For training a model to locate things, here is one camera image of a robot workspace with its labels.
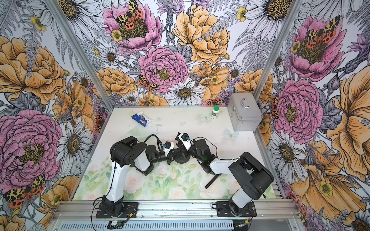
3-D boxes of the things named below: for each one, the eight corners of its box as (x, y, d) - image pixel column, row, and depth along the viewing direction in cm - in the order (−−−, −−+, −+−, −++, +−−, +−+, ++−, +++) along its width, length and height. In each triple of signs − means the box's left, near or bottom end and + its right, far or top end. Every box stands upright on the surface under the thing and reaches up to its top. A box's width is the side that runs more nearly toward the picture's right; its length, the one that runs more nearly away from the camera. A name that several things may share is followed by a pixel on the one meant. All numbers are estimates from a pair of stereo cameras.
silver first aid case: (232, 131, 109) (238, 117, 96) (226, 105, 128) (230, 89, 115) (256, 131, 109) (265, 117, 96) (246, 105, 128) (252, 89, 115)
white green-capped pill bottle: (212, 119, 116) (213, 111, 109) (211, 113, 120) (212, 105, 113) (218, 119, 116) (220, 111, 109) (217, 113, 120) (219, 105, 113)
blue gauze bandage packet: (133, 118, 116) (132, 115, 114) (140, 112, 120) (140, 110, 118) (144, 127, 110) (143, 124, 108) (152, 121, 114) (151, 118, 112)
